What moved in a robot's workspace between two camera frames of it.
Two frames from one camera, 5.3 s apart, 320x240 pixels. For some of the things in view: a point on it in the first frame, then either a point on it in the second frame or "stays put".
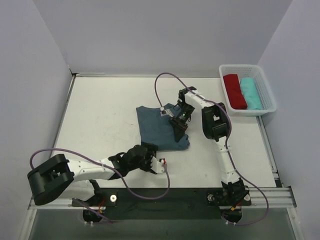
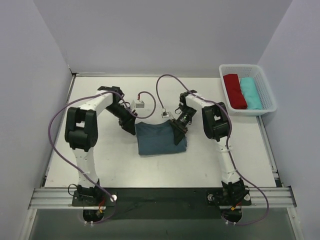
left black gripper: (148, 157) -> (126, 121)
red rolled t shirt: (237, 98) stays put
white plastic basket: (265, 91) stays put
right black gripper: (178, 123) stays put
